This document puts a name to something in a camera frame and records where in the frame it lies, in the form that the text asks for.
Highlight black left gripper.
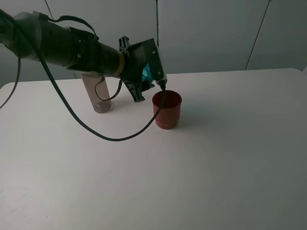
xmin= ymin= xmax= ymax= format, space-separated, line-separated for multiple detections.
xmin=119 ymin=36 xmax=155 ymax=103

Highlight teal translucent plastic cup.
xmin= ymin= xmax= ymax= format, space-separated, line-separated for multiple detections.
xmin=142 ymin=64 xmax=154 ymax=83

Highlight clear brownish plastic bottle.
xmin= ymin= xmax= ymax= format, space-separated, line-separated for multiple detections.
xmin=81 ymin=73 xmax=112 ymax=114

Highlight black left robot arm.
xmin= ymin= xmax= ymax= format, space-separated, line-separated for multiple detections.
xmin=0 ymin=11 xmax=154 ymax=102

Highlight red plastic cup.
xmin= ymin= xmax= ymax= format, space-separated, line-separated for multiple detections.
xmin=155 ymin=90 xmax=182 ymax=130

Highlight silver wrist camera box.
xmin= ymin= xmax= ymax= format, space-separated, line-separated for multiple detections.
xmin=142 ymin=38 xmax=167 ymax=85

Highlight thick black camera cable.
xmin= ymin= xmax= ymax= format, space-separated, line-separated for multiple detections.
xmin=0 ymin=9 xmax=168 ymax=142

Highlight thin black looped cable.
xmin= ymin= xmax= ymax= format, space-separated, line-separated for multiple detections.
xmin=45 ymin=15 xmax=122 ymax=101

